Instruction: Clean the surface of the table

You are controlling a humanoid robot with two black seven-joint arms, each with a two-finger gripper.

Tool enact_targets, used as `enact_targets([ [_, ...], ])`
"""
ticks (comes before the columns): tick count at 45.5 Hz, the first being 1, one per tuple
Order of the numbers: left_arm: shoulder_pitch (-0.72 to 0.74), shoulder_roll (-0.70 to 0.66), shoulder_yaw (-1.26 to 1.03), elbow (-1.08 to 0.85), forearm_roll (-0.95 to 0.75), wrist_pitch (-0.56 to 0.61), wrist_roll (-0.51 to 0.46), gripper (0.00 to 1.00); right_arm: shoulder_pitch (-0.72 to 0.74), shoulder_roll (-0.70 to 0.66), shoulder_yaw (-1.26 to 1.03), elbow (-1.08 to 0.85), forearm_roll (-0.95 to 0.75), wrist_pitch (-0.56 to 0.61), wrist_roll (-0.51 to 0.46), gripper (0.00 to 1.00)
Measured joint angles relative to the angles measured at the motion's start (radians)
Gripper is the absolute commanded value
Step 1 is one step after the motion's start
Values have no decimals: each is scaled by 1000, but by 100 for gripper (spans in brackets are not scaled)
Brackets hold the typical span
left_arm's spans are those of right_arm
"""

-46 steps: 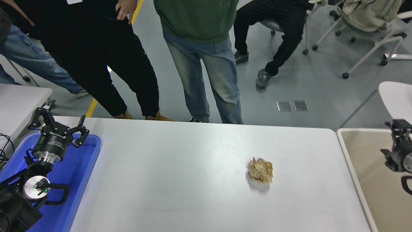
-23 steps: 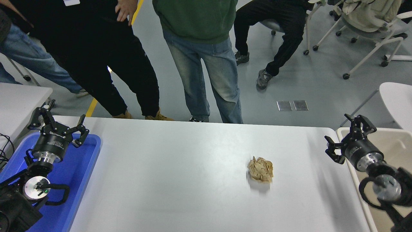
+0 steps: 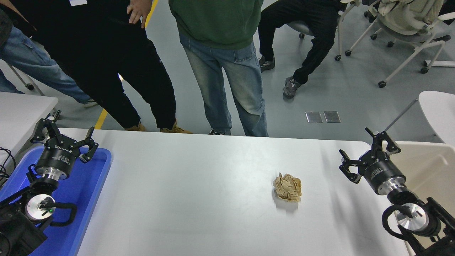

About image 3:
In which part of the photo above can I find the white chair base bar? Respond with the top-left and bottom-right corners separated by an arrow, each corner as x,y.
421,60 -> 455,74

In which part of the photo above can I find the blue plastic tray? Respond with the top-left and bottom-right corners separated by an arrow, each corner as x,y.
0,145 -> 112,256

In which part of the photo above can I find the grey stool seat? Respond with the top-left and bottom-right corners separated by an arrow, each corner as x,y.
286,20 -> 315,39

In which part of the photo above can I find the beige coat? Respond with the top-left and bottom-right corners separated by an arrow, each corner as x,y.
377,0 -> 445,36

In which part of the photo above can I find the tan paper ball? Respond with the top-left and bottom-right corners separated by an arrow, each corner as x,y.
273,173 -> 303,202

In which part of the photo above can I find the person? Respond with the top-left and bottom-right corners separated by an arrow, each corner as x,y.
258,0 -> 343,100
7,0 -> 194,134
0,9 -> 98,108
168,0 -> 269,137

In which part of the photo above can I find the white chair frame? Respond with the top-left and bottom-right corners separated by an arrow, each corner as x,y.
334,0 -> 359,62

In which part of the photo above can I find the white side table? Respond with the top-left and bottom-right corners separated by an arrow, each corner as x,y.
0,92 -> 59,167

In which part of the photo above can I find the person's left hand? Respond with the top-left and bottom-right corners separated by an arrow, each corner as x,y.
127,0 -> 152,29

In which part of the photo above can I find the white-framed chair on casters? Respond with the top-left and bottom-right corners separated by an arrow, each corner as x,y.
345,0 -> 455,88

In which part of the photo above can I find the white round-cornered table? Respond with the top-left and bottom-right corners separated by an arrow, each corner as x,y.
383,91 -> 455,146

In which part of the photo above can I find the thin black cable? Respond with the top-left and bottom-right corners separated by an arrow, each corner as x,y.
0,146 -> 16,187

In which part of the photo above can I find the large pale bin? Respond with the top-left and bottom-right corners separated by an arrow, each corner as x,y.
389,141 -> 455,256

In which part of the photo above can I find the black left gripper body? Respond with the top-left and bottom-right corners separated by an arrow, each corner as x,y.
36,139 -> 82,175

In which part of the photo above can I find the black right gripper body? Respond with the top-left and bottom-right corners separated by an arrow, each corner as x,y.
359,154 -> 405,188

